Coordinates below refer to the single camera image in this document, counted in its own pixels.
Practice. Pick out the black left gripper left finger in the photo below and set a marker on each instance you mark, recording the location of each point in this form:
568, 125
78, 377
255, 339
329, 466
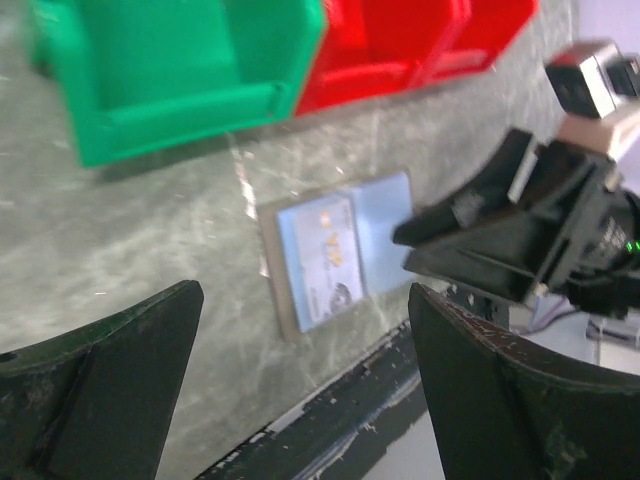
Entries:
97, 402

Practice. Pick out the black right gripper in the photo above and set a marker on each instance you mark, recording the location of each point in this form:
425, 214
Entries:
574, 231

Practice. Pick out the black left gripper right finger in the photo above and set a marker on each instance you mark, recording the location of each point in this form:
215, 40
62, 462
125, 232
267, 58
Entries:
503, 407

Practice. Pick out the light blue VIP card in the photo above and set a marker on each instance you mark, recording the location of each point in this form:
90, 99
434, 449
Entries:
322, 258

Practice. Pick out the red double plastic bin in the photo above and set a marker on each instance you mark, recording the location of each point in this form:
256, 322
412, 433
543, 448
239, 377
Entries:
380, 48

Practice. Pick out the grey card holder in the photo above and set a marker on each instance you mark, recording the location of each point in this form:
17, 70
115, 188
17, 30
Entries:
380, 203

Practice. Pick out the green plastic bin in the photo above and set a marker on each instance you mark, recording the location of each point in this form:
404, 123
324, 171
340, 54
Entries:
143, 76

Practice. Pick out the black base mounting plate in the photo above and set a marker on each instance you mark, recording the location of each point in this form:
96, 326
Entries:
344, 429

